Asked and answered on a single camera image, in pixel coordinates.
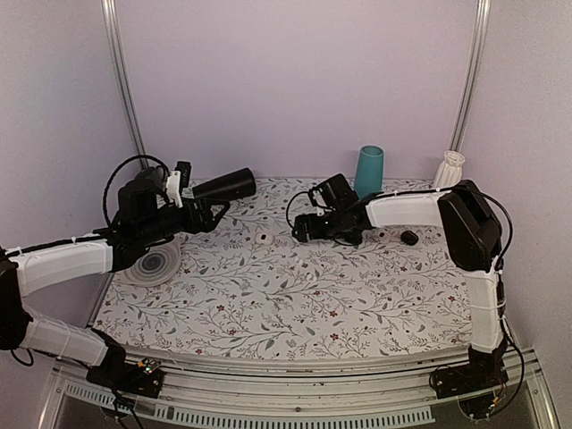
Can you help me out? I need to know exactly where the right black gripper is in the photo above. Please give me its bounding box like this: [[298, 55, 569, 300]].
[[292, 207, 346, 242]]

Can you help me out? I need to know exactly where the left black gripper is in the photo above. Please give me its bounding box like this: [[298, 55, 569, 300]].
[[139, 198, 231, 245]]

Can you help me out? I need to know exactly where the cream earbud charging case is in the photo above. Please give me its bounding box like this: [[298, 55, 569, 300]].
[[255, 231, 274, 246]]

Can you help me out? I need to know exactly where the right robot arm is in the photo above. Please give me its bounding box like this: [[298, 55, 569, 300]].
[[288, 174, 509, 390]]

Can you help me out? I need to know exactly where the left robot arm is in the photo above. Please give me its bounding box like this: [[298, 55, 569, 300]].
[[1, 168, 230, 388]]

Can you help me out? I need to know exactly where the white and black earbud case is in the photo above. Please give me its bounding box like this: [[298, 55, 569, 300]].
[[374, 230, 391, 244]]

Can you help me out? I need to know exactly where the black oval case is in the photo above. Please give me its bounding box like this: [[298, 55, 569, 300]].
[[400, 231, 419, 246]]

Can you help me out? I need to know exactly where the teal plastic cup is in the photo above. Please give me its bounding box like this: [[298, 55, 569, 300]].
[[354, 146, 384, 198]]

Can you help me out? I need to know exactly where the white spiral plate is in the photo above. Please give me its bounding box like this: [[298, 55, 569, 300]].
[[117, 240, 181, 288]]

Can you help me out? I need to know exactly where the white pleated vase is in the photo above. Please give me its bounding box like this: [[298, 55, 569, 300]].
[[433, 150, 466, 189]]

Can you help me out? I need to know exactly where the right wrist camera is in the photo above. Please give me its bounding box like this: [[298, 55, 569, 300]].
[[309, 188, 332, 216]]

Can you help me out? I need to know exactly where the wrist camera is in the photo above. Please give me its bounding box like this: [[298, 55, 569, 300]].
[[165, 161, 191, 208], [309, 188, 332, 216]]

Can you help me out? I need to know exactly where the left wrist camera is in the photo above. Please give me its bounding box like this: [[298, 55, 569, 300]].
[[165, 161, 191, 208]]

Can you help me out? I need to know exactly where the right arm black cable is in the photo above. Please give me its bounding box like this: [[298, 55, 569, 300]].
[[285, 189, 323, 229]]

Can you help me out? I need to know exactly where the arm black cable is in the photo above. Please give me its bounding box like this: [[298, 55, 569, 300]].
[[101, 154, 173, 229], [285, 189, 323, 229]]

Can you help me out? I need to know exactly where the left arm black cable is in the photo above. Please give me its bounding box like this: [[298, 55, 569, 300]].
[[101, 154, 173, 229]]

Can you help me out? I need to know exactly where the front aluminium rail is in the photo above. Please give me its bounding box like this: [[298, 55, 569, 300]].
[[38, 349, 560, 428]]

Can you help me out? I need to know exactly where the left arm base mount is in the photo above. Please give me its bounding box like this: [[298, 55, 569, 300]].
[[86, 329, 164, 399]]

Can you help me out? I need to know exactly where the right aluminium frame post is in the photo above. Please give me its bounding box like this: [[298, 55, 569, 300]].
[[450, 0, 492, 152]]

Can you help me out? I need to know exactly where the aluminium frame post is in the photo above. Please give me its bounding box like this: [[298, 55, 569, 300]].
[[450, 0, 492, 152], [101, 0, 147, 156]]

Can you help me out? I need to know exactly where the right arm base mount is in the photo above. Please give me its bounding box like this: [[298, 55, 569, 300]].
[[429, 349, 509, 399]]

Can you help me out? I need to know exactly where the left aluminium frame post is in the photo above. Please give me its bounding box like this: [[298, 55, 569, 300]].
[[101, 0, 147, 156]]

